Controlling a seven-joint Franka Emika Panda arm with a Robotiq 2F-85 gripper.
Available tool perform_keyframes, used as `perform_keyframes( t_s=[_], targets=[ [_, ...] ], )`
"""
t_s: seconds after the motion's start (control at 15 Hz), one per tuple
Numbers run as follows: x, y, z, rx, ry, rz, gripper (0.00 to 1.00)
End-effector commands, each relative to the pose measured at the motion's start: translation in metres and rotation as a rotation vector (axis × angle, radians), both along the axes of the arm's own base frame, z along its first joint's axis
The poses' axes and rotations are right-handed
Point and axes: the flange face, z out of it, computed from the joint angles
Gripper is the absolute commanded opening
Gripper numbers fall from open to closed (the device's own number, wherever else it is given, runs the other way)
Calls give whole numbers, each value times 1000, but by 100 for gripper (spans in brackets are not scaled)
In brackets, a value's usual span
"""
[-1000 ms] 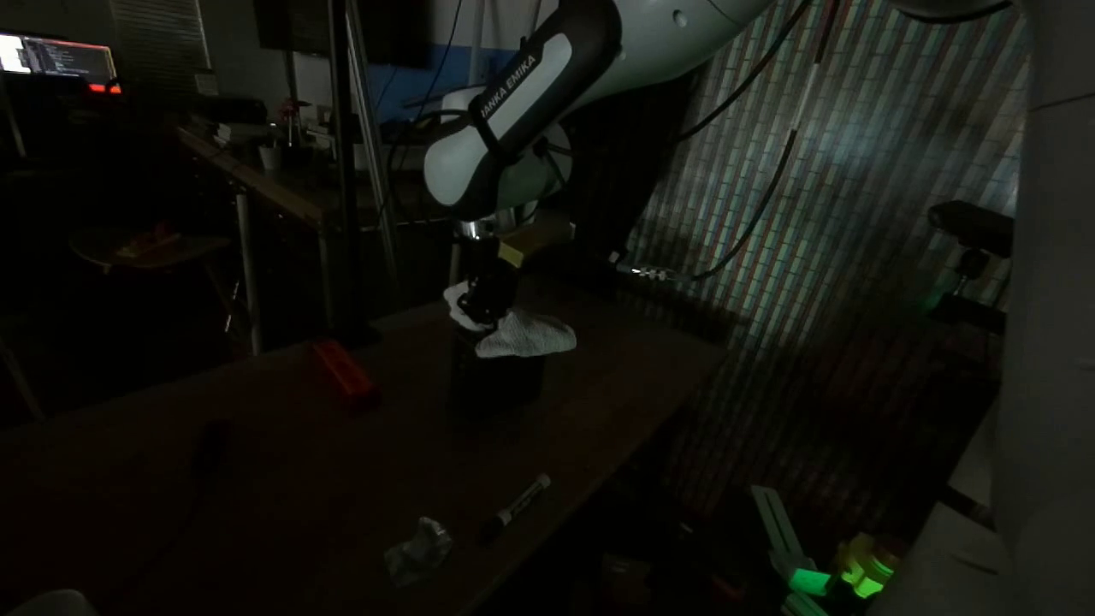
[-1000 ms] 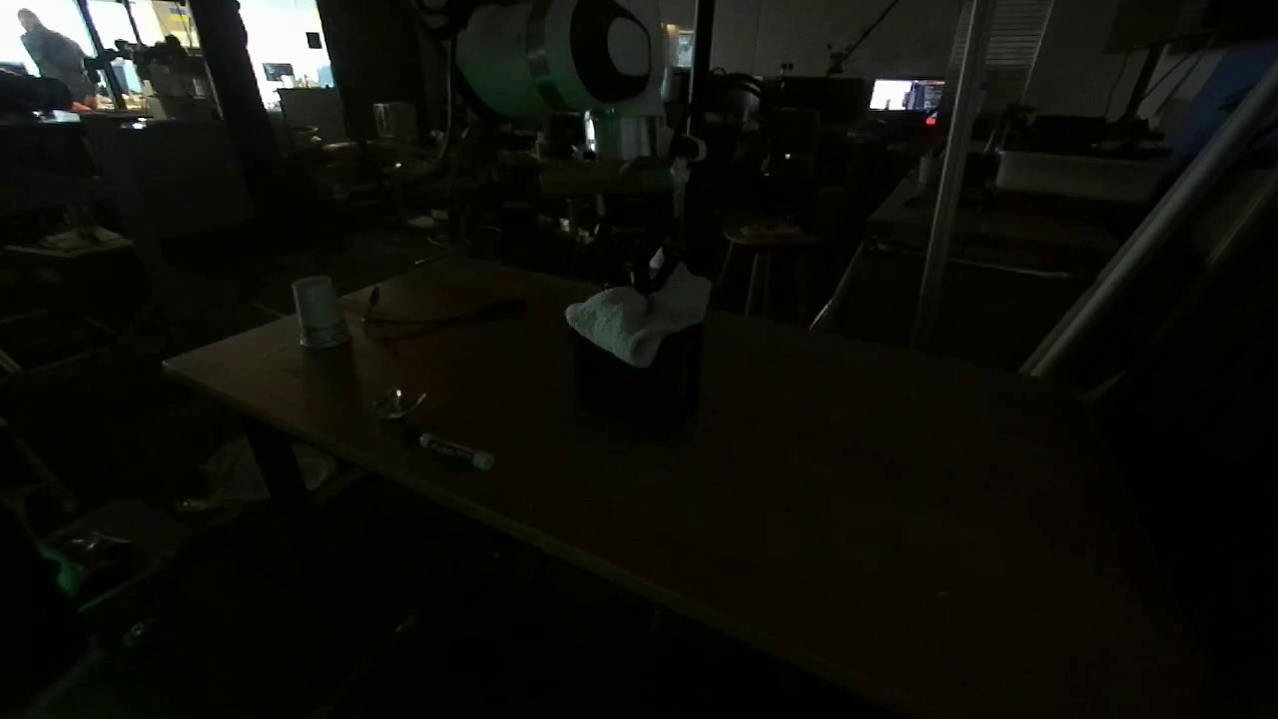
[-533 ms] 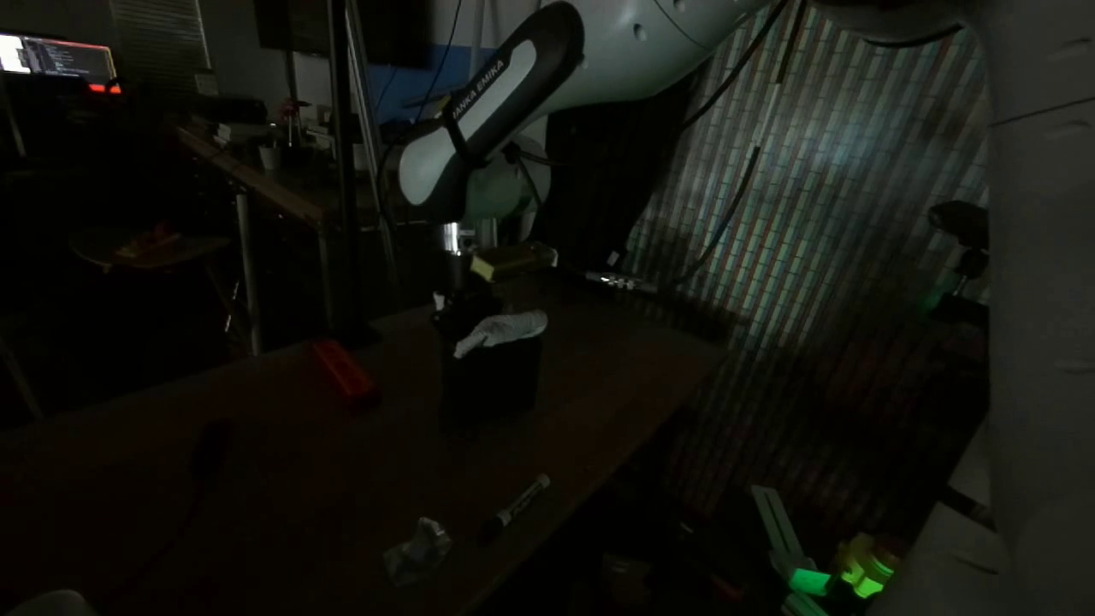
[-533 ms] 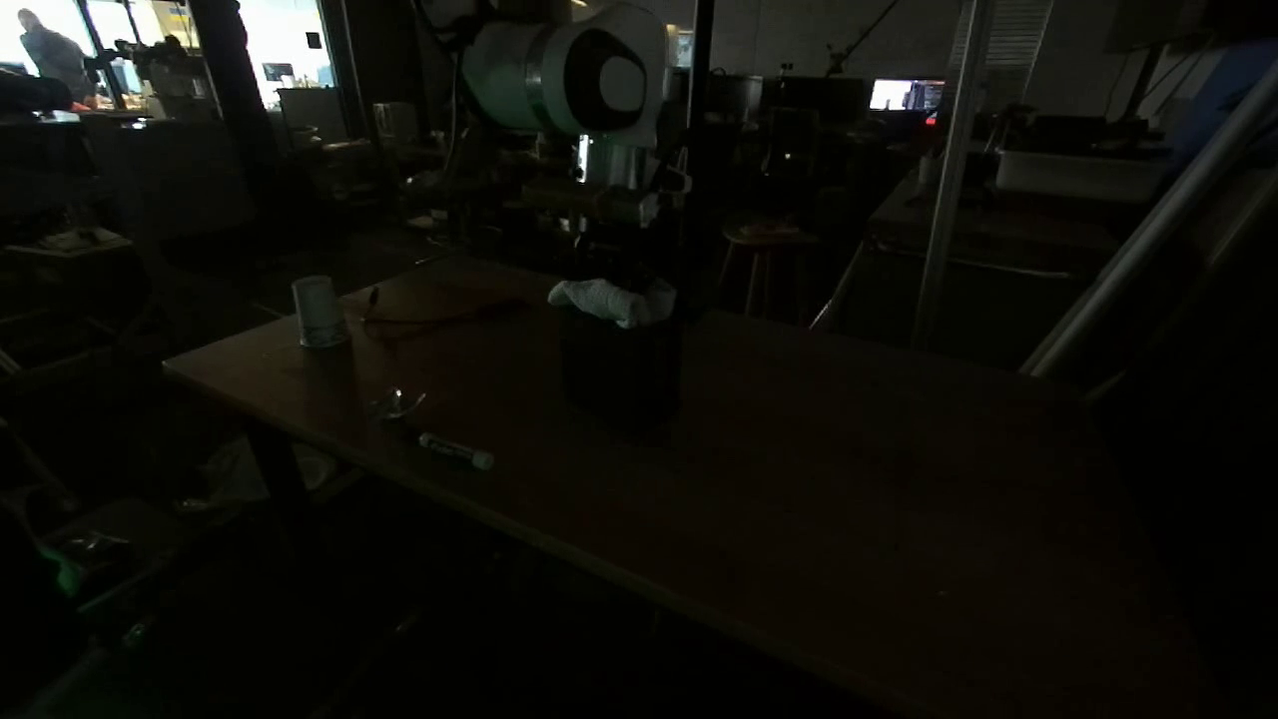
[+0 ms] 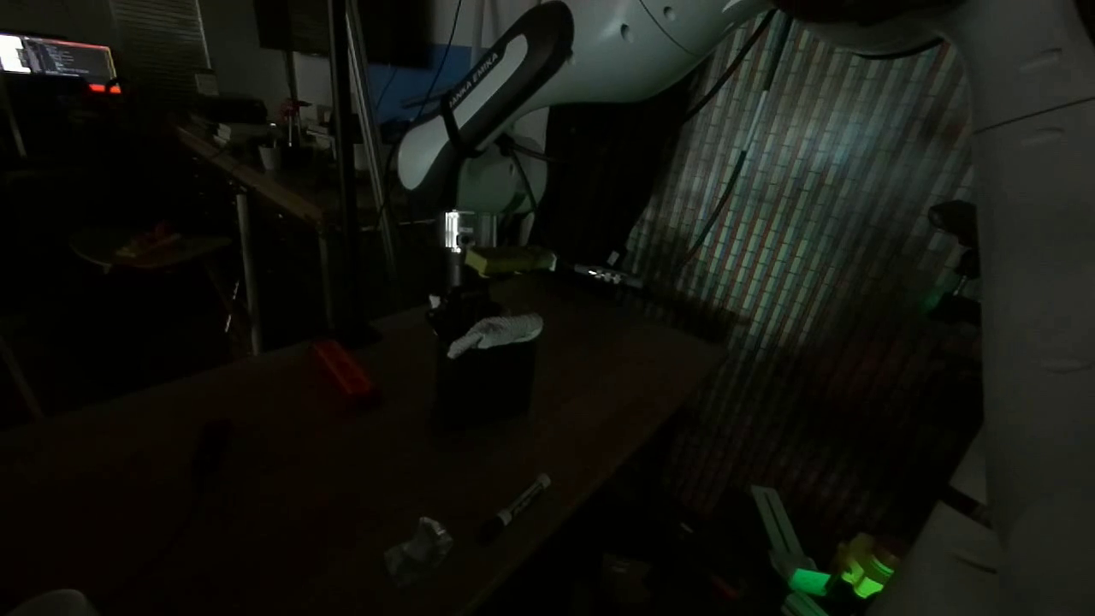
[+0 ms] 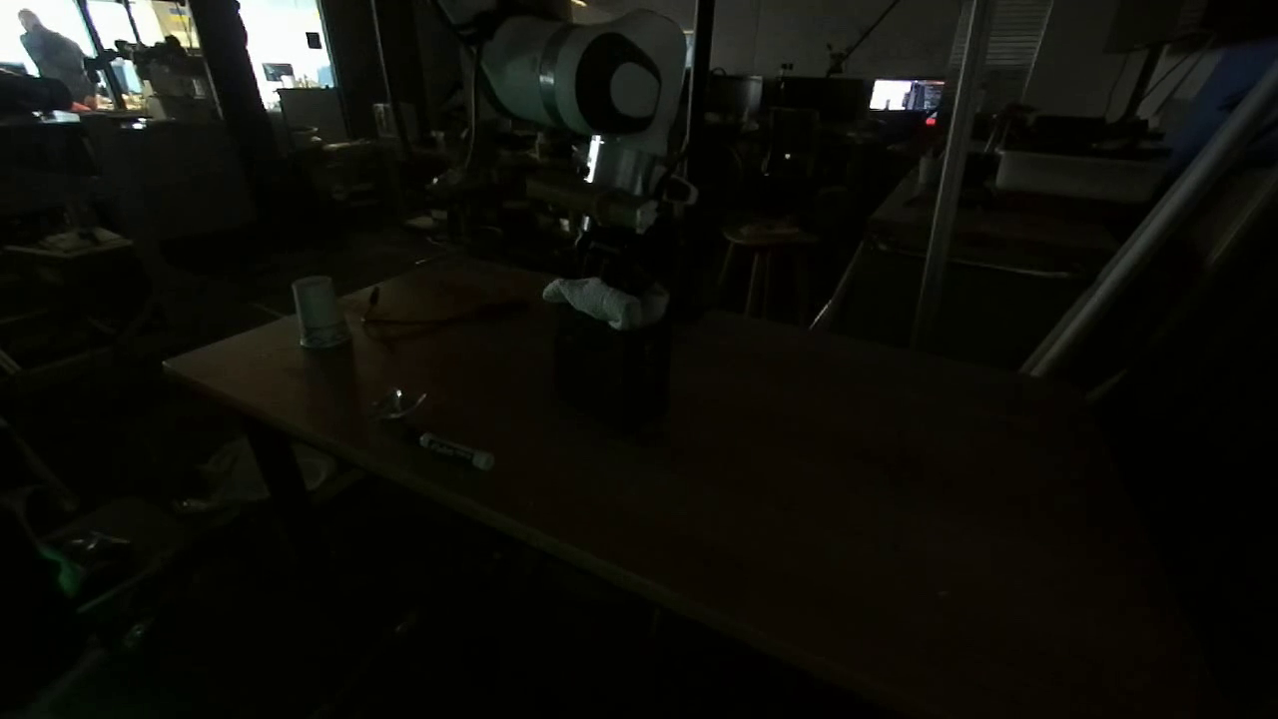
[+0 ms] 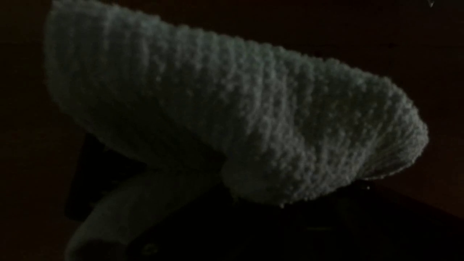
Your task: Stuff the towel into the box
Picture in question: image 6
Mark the upright metal pole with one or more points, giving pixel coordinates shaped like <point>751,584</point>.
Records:
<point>946,175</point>

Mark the black mesh box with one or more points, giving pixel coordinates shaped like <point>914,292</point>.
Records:
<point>611,373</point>

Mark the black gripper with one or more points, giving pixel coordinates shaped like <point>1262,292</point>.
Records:
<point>643,232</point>

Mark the round wooden stool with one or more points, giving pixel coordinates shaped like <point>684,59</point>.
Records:
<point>764,246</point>

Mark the white cup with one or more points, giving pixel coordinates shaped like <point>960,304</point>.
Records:
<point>322,314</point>

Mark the lit computer monitor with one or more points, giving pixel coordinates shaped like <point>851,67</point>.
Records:
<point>909,94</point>

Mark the white marker pen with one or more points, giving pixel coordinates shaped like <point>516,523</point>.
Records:
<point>457,449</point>

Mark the person in background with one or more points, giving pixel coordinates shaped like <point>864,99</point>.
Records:
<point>58,54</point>

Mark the slanted metal pole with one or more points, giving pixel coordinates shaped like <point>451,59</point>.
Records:
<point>1142,226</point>

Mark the white cloth towel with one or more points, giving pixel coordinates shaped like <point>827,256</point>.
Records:
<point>599,302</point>

